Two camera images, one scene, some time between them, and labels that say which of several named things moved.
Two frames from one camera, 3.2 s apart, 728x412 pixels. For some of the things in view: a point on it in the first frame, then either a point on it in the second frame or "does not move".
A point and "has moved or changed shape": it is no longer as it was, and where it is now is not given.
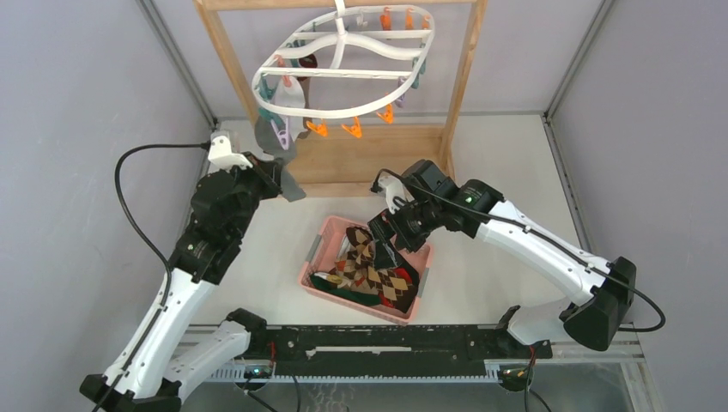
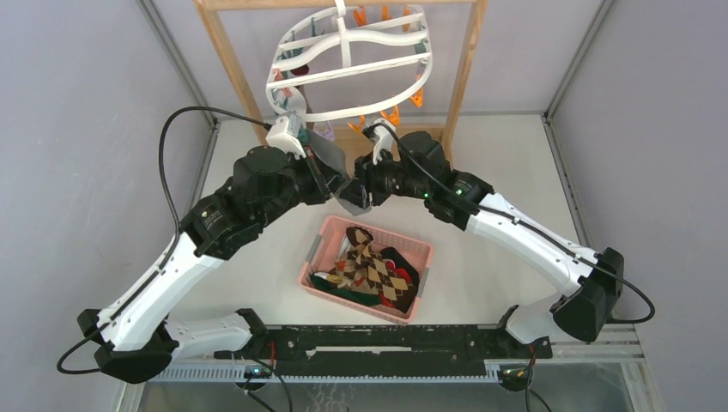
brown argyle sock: [350, 273] does not move
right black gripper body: [411, 224] -> [388, 179]
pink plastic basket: [324, 251] does not move
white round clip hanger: [351, 62] has moved or changed shape
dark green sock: [330, 288] does not move
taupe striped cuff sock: [305, 82] -> [302, 70]
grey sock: [269, 141] has moved or changed shape
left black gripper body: [254, 185] -> [305, 184]
